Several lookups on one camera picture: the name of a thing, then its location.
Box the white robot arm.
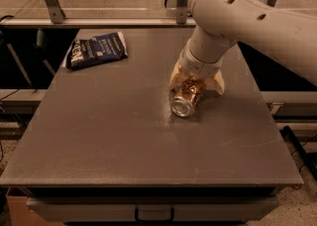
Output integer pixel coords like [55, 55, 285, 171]
[169, 0, 317, 92]

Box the black drawer handle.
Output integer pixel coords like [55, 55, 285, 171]
[134, 205, 174, 223]

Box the blue chip bag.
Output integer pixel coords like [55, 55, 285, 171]
[63, 32, 128, 70]

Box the left metal bracket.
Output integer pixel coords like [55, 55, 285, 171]
[45, 0, 65, 24]

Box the grey table drawer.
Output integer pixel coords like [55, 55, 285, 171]
[27, 196, 278, 223]

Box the cardboard box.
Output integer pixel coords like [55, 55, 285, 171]
[6, 188, 63, 226]

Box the metal rail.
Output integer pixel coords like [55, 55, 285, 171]
[1, 18, 195, 29]

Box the orange soda can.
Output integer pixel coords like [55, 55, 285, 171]
[170, 76, 206, 118]

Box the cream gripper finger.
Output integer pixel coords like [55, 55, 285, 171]
[205, 70, 225, 95]
[169, 61, 187, 89]

